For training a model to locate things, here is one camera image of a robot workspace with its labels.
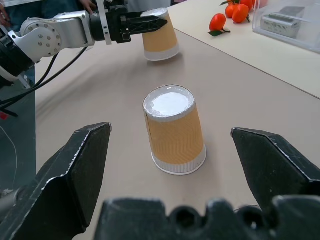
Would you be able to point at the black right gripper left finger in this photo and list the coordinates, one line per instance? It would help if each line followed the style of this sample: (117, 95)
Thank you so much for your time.
(62, 180)

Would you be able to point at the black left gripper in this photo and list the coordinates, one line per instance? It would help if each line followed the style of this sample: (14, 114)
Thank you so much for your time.
(120, 25)

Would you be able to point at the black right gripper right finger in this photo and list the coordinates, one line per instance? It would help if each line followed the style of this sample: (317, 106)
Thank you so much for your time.
(272, 165)

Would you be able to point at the orange ribbed paper cup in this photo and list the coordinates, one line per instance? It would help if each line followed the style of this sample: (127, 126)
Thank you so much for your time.
(175, 140)
(160, 43)

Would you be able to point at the orange mandarin with leaf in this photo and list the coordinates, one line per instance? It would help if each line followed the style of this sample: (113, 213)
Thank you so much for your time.
(217, 22)

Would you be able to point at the person in blue jeans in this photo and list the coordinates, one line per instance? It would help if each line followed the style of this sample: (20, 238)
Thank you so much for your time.
(50, 8)

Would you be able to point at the clear plastic box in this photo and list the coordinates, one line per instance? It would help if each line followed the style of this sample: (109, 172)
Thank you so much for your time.
(287, 32)

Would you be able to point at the silver electronic device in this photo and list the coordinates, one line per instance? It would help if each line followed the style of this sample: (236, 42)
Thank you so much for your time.
(280, 25)

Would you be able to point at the dark grey flat device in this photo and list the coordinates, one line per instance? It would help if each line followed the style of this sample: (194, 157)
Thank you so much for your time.
(292, 11)

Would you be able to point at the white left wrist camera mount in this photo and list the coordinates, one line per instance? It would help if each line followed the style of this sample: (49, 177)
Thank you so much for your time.
(102, 22)

